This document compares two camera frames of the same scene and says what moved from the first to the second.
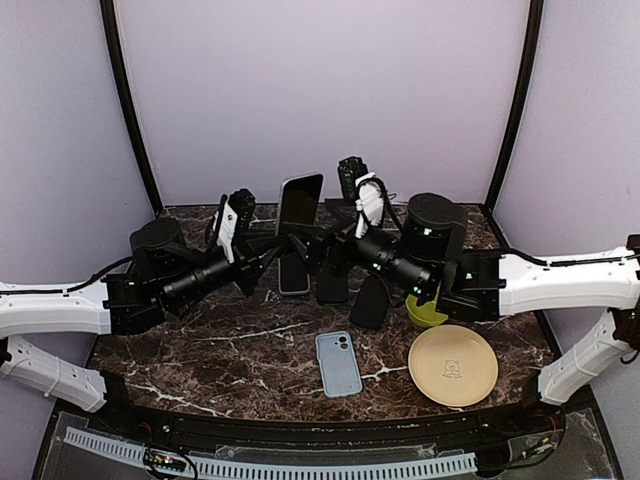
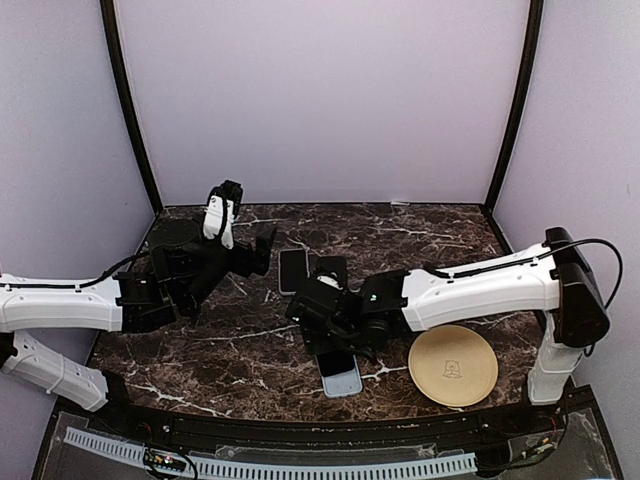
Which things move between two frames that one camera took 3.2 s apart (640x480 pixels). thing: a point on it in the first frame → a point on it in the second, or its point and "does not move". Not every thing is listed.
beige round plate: [454, 365] does not move
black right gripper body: [341, 240] → [330, 342]
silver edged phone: [299, 200] → [338, 366]
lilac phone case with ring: [293, 278] does not move
